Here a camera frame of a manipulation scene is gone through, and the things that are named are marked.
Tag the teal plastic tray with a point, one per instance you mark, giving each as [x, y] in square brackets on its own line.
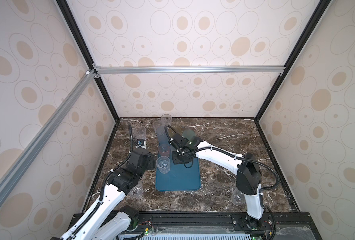
[180, 178]

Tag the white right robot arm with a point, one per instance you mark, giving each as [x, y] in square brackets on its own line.
[246, 168]

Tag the clear short faceted glass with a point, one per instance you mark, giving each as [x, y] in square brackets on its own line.
[157, 124]

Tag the black corner frame post right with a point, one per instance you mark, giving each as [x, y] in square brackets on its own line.
[298, 47]

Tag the black corner frame post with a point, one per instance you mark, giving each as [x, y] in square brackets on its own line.
[80, 41]
[298, 47]

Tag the black corner frame post left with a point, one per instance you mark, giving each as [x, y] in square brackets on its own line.
[80, 41]

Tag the silver horizontal back rail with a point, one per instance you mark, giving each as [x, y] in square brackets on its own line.
[187, 70]

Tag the green textured plastic glass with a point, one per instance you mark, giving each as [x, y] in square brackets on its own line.
[188, 134]

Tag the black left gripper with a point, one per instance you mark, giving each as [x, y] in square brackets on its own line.
[151, 161]

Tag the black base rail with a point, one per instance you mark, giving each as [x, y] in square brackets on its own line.
[208, 226]

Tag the silver diagonal left rail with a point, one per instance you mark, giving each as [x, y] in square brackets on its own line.
[25, 159]

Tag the pink plastic glass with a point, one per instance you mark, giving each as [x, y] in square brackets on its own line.
[164, 150]

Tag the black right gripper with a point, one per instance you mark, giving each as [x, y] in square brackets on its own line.
[175, 161]

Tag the blue tall plastic glass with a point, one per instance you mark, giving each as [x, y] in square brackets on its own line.
[162, 136]

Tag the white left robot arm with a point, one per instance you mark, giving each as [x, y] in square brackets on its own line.
[115, 187]

